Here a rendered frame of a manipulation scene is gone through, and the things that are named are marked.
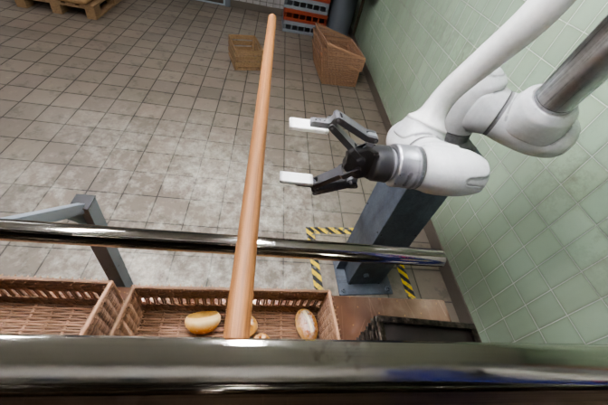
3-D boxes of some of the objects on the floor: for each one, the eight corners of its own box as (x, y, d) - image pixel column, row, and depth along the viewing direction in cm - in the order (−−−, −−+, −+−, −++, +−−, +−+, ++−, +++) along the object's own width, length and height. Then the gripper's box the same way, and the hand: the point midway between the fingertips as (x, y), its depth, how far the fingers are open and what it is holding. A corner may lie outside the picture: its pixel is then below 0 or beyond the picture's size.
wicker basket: (314, 83, 336) (319, 59, 317) (307, 60, 375) (311, 37, 355) (356, 88, 347) (363, 64, 328) (344, 64, 386) (350, 42, 367)
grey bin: (349, 42, 446) (361, 0, 408) (324, 37, 440) (334, -5, 402) (346, 32, 473) (356, -7, 435) (322, 28, 467) (330, -13, 429)
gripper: (422, 125, 51) (295, 107, 48) (371, 216, 68) (275, 207, 65) (409, 101, 56) (294, 83, 53) (365, 192, 74) (276, 182, 70)
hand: (289, 153), depth 59 cm, fingers open, 13 cm apart
